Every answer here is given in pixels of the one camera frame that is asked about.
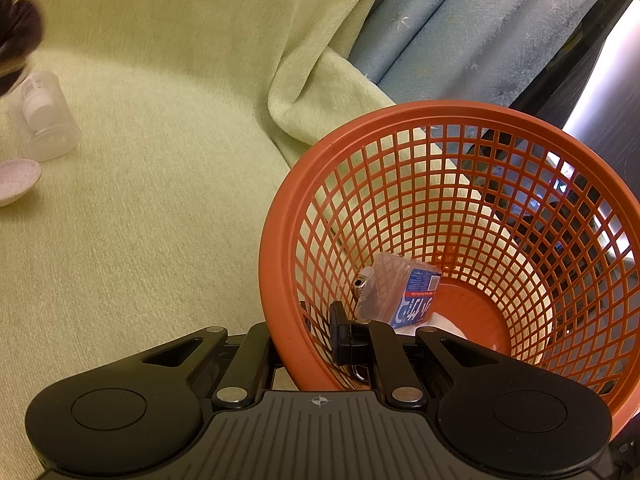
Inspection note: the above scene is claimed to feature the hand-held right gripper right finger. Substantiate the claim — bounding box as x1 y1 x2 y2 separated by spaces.
329 301 506 406

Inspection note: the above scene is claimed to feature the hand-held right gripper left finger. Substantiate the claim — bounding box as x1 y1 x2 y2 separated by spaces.
141 322 275 408

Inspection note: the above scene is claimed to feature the orange plastic mesh basket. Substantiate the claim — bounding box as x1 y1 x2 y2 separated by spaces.
259 101 640 448

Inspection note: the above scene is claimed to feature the clear plastic jar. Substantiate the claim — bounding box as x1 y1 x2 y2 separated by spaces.
6 71 82 162

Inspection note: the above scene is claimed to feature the dark hair scrunchie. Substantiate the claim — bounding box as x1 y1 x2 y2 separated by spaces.
0 0 47 96

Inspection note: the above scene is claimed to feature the light green sofa cover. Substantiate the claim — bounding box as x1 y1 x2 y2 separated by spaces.
0 0 401 471

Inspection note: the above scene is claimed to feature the light blue star curtain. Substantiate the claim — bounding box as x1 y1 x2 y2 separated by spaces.
347 0 621 111

